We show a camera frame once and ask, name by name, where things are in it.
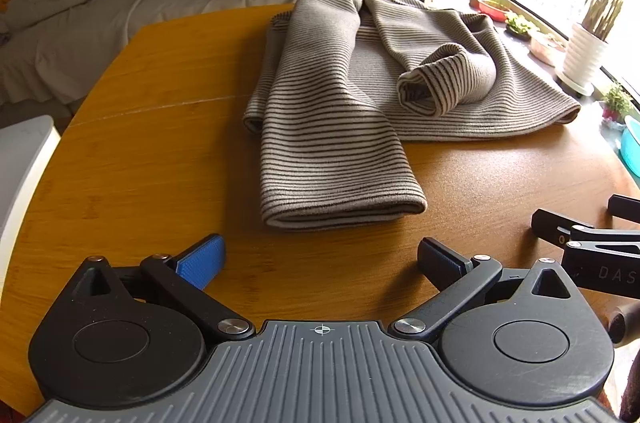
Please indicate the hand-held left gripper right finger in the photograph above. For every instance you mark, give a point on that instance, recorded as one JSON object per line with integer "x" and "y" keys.
{"x": 440, "y": 260}

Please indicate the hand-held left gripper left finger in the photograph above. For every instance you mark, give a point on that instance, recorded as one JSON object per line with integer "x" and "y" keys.
{"x": 202, "y": 260}

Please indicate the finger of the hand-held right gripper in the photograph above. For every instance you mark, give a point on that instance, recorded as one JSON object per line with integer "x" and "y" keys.
{"x": 625, "y": 208}
{"x": 555, "y": 225}

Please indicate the grey striped sweater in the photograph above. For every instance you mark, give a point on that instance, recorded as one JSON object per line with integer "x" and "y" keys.
{"x": 340, "y": 103}

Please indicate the blue plastic basin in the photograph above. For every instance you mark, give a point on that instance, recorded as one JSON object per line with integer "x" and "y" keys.
{"x": 632, "y": 148}

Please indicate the small plant in pink pot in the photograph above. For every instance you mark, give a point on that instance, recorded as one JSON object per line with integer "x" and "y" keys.
{"x": 617, "y": 100}

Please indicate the white ribbed plant pot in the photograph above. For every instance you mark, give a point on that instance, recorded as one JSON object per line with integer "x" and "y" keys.
{"x": 582, "y": 55}

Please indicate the brown planter tray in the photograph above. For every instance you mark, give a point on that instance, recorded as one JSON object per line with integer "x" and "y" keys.
{"x": 547, "y": 48}

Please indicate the white side table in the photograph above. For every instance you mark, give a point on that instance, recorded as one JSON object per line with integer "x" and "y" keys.
{"x": 22, "y": 173}

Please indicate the small green leafy plant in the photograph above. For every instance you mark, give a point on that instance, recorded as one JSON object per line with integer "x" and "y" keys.
{"x": 519, "y": 25}

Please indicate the red planter tray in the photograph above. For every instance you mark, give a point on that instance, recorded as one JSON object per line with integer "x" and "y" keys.
{"x": 490, "y": 7}

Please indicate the white covered sofa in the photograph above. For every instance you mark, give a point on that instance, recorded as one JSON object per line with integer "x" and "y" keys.
{"x": 100, "y": 3}

